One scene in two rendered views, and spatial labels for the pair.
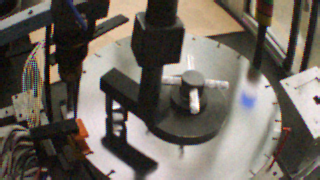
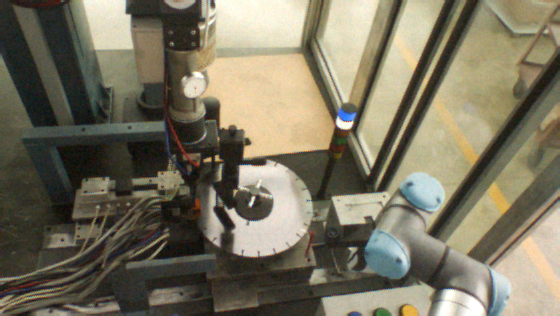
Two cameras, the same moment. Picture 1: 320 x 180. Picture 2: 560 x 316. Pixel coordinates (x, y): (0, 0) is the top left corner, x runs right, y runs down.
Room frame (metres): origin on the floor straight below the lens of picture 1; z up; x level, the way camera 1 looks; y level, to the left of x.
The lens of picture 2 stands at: (-0.19, -0.26, 1.92)
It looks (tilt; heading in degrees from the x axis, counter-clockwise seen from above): 48 degrees down; 16
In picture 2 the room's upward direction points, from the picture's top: 9 degrees clockwise
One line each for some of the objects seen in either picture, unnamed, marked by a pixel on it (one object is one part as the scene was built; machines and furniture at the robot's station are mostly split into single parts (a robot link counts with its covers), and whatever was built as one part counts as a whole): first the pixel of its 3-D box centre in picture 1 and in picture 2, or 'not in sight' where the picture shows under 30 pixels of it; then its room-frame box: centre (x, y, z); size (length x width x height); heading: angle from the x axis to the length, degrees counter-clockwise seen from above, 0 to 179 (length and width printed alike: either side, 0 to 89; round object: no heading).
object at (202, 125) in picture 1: (188, 102); (253, 199); (0.47, -0.04, 0.96); 0.11 x 0.11 x 0.03
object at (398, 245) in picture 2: not in sight; (403, 246); (0.27, -0.38, 1.29); 0.11 x 0.11 x 0.08; 80
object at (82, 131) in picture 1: (58, 143); (181, 209); (0.37, 0.13, 0.95); 0.10 x 0.03 x 0.07; 123
